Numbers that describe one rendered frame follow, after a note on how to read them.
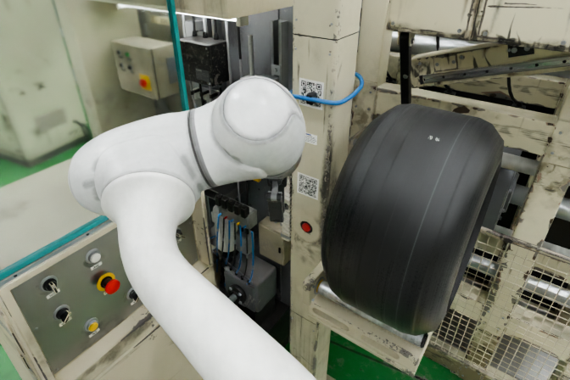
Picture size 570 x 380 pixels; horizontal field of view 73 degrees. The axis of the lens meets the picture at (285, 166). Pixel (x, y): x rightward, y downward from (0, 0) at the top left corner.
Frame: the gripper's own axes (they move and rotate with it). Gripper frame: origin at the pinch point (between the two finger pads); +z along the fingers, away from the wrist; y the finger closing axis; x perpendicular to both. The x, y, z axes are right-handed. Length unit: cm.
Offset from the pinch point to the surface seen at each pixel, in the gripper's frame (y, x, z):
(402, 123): -16.0, 26.2, 11.3
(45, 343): 43, -56, 16
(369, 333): 39, 25, 43
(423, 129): -14.2, 30.6, 9.2
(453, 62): -42, 45, 32
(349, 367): 75, 29, 133
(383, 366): 73, 46, 135
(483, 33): -41, 45, 12
